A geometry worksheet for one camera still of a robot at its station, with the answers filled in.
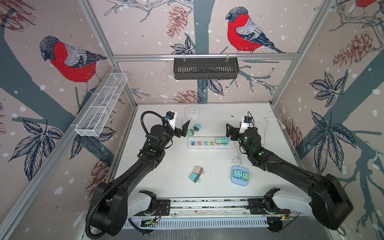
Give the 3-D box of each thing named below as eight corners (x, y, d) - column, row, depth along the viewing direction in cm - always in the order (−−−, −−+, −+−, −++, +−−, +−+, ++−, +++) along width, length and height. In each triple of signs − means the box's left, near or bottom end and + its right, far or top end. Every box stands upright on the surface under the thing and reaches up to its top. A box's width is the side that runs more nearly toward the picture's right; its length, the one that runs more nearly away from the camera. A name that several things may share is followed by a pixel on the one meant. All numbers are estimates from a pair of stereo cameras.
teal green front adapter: (188, 178, 85) (188, 177, 83) (192, 172, 87) (192, 170, 85) (197, 184, 83) (197, 183, 81) (201, 178, 85) (201, 176, 83)
